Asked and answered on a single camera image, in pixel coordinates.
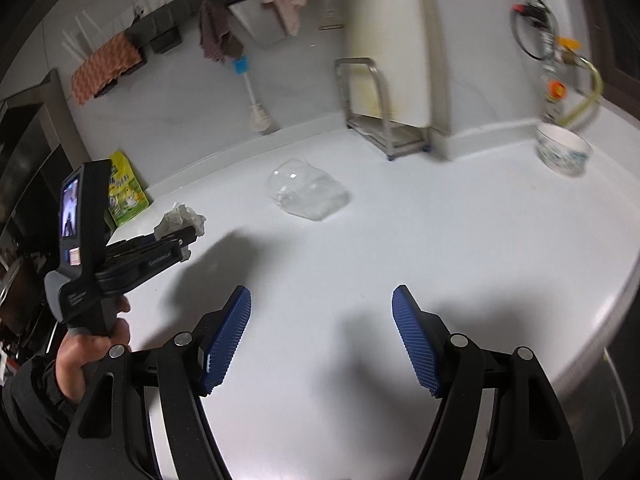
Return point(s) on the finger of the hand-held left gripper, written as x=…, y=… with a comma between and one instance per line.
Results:
x=150, y=265
x=160, y=240

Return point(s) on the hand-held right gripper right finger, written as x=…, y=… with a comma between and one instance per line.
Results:
x=415, y=340

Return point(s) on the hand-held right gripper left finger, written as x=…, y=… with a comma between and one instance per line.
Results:
x=227, y=340

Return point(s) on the white tissue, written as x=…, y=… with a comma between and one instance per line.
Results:
x=182, y=217

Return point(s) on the clear plastic cup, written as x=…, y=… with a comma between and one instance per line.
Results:
x=310, y=192

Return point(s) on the person's left forearm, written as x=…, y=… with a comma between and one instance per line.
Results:
x=30, y=410

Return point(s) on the person's left hand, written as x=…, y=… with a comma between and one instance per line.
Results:
x=82, y=365

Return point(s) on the yellow seasoning pouch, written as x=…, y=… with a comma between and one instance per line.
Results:
x=127, y=195

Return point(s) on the dark kitchen appliance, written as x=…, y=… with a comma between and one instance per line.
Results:
x=30, y=160

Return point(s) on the blue white bottle brush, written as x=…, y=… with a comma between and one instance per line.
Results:
x=257, y=117

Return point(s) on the orange patterned cloth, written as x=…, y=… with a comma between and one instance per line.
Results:
x=102, y=67

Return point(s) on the brown cloth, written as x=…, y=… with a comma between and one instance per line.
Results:
x=215, y=30

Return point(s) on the metal rack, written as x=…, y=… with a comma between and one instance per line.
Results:
x=382, y=110

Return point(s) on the white patterned bowl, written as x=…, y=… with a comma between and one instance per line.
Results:
x=560, y=155

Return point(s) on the metal gas pipe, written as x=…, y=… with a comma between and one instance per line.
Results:
x=552, y=110

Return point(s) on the orange round pipe knob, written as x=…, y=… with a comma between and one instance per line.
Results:
x=556, y=91

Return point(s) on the black red gas valve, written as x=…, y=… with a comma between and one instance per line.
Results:
x=532, y=10

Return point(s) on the black wall rail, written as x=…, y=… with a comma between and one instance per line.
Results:
x=170, y=10

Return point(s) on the dark window frame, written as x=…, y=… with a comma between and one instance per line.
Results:
x=620, y=20

